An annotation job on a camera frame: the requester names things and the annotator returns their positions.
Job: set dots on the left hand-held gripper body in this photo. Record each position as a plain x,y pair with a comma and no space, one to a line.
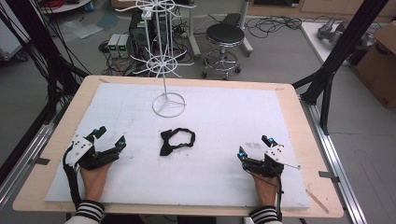
81,152

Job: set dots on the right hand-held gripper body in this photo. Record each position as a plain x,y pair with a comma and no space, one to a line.
277,155

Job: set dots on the black bow tie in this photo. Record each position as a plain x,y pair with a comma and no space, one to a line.
166,143

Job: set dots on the person's left hand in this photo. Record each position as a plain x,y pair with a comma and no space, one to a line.
93,183

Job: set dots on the person's right hand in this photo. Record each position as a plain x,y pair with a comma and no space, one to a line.
267,191

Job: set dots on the white foam board mat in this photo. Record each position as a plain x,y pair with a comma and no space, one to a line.
218,130

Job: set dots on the black tape strip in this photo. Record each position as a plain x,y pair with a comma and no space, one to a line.
40,161

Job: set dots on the grey tape strip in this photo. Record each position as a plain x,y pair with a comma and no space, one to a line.
328,176

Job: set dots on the thin wooden stick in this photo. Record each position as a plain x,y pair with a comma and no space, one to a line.
317,201

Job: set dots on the grey power supply unit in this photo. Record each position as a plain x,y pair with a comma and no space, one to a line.
113,45
124,45

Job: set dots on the clear plastic sheet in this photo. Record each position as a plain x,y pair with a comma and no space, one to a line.
79,29

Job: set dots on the black computer tower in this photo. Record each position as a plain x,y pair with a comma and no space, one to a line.
137,34

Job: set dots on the white low platform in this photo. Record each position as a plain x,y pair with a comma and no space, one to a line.
313,39

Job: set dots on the white stand leg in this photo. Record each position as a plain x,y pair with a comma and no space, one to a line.
193,31
246,28

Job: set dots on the black round stool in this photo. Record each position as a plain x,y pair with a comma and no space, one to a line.
224,33

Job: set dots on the blue tape roll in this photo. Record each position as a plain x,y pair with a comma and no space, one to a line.
89,6

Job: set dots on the black foot pedal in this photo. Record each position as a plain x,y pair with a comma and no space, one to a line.
232,19

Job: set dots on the brown cardboard box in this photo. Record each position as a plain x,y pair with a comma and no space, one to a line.
378,68

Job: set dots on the aluminium rail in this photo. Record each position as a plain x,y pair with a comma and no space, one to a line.
25,158
339,168

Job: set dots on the black metal frame stand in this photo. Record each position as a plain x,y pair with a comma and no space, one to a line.
345,49
40,46

